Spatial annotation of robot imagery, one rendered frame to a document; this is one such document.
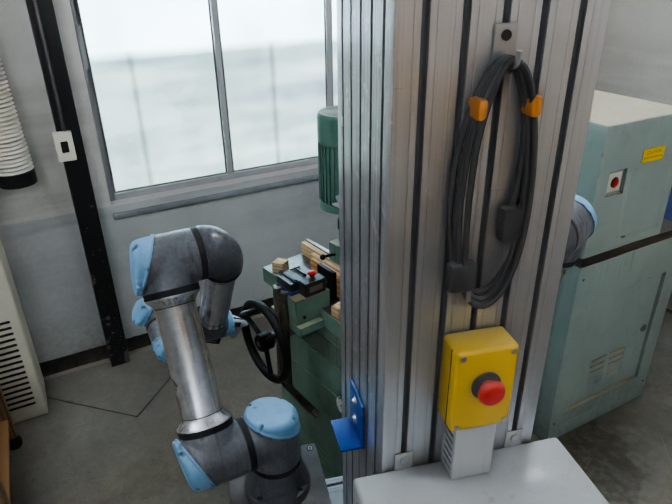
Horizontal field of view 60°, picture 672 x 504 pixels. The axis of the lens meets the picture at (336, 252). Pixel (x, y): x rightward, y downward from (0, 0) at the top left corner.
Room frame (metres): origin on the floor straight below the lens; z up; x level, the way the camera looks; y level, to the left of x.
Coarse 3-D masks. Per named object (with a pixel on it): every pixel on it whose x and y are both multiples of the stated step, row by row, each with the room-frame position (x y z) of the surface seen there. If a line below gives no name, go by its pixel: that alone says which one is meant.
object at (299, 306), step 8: (280, 296) 1.61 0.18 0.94; (288, 296) 1.58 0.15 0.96; (296, 296) 1.58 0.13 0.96; (312, 296) 1.58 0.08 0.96; (320, 296) 1.60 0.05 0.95; (328, 296) 1.62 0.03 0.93; (288, 304) 1.57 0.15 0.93; (296, 304) 1.54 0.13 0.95; (304, 304) 1.56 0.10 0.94; (312, 304) 1.58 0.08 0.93; (320, 304) 1.60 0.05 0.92; (328, 304) 1.62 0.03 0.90; (288, 312) 1.58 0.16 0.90; (296, 312) 1.54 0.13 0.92; (304, 312) 1.56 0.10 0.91; (312, 312) 1.58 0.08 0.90; (320, 312) 1.60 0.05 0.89; (296, 320) 1.54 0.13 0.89; (304, 320) 1.56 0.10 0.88
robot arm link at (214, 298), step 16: (208, 240) 1.08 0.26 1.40; (224, 240) 1.11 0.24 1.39; (208, 256) 1.06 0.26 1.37; (224, 256) 1.09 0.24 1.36; (240, 256) 1.14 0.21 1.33; (224, 272) 1.10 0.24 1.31; (240, 272) 1.16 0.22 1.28; (208, 288) 1.17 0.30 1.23; (224, 288) 1.17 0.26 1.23; (208, 304) 1.21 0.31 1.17; (224, 304) 1.21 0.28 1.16; (208, 320) 1.24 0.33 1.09; (224, 320) 1.26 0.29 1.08; (208, 336) 1.28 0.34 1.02; (224, 336) 1.31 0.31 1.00
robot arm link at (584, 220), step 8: (576, 200) 1.13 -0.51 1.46; (584, 200) 1.14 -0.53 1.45; (576, 208) 1.10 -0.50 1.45; (584, 208) 1.11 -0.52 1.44; (592, 208) 1.13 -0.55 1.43; (576, 216) 1.07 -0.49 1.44; (584, 216) 1.09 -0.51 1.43; (592, 216) 1.11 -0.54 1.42; (576, 224) 1.05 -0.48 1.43; (584, 224) 1.08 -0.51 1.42; (592, 224) 1.11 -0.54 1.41; (576, 232) 1.04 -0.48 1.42; (584, 232) 1.07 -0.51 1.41; (592, 232) 1.12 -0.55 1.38; (584, 240) 1.09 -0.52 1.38; (576, 248) 1.05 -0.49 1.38; (576, 256) 1.09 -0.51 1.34; (568, 264) 1.08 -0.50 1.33; (560, 280) 1.12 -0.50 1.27
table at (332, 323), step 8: (296, 256) 1.97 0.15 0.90; (304, 256) 1.97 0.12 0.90; (296, 264) 1.91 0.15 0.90; (304, 264) 1.91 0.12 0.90; (264, 272) 1.88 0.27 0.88; (272, 272) 1.85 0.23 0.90; (264, 280) 1.89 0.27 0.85; (272, 280) 1.84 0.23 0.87; (328, 312) 1.57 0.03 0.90; (312, 320) 1.58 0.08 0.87; (320, 320) 1.57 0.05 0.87; (328, 320) 1.56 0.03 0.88; (336, 320) 1.53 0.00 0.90; (296, 328) 1.54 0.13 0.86; (304, 328) 1.53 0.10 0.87; (312, 328) 1.55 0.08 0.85; (328, 328) 1.56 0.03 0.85; (336, 328) 1.53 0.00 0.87
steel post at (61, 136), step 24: (48, 0) 2.51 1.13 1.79; (48, 24) 2.50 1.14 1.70; (48, 48) 2.49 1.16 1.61; (48, 72) 2.48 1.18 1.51; (48, 96) 2.48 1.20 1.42; (72, 96) 2.52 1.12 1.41; (72, 120) 2.51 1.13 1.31; (72, 144) 2.47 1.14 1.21; (72, 168) 2.49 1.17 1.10; (72, 192) 2.48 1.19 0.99; (96, 216) 2.51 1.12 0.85; (96, 240) 2.50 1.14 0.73; (96, 264) 2.49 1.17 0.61; (96, 288) 2.48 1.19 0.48; (120, 336) 2.51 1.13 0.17; (120, 360) 2.50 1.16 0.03
